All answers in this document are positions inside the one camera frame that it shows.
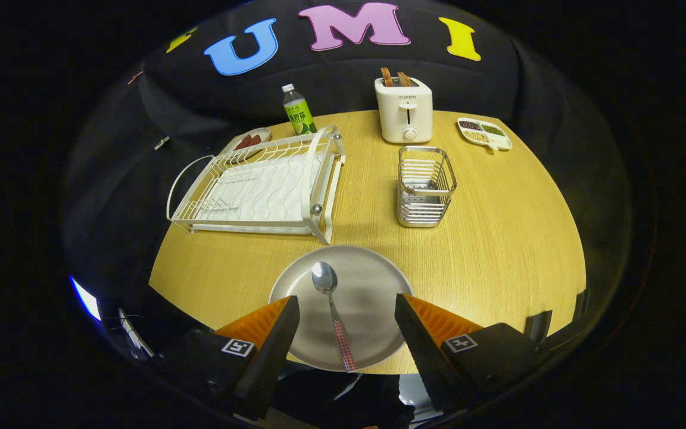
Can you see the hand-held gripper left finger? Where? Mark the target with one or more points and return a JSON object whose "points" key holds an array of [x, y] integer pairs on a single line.
{"points": [[271, 357]]}

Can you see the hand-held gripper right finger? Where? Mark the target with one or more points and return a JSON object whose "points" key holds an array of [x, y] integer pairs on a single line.
{"points": [[423, 357]]}

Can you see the white round plate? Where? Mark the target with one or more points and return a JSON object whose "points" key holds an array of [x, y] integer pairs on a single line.
{"points": [[367, 298]]}

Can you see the small grey oval dish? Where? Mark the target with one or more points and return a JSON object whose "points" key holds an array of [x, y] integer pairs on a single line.
{"points": [[262, 132]]}

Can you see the black chair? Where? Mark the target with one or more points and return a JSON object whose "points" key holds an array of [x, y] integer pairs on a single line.
{"points": [[538, 326]]}

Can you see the white divided tray of beans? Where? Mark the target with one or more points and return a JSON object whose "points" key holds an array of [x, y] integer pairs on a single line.
{"points": [[486, 134]]}

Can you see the white toaster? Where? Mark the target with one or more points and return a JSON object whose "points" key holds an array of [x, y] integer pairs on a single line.
{"points": [[402, 119]]}

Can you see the silver metal clip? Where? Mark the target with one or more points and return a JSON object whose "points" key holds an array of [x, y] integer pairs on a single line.
{"points": [[162, 142]]}

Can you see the green label drink bottle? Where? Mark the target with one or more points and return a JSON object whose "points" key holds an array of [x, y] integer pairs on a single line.
{"points": [[299, 116]]}

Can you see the brown toast slice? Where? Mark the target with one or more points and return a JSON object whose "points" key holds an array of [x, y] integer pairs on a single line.
{"points": [[404, 78], [386, 76]]}

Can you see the black backdrop cloth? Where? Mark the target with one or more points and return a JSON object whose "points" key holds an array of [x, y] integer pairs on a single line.
{"points": [[331, 77]]}

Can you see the pink clip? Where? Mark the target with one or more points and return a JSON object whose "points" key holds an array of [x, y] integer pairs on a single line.
{"points": [[135, 77]]}

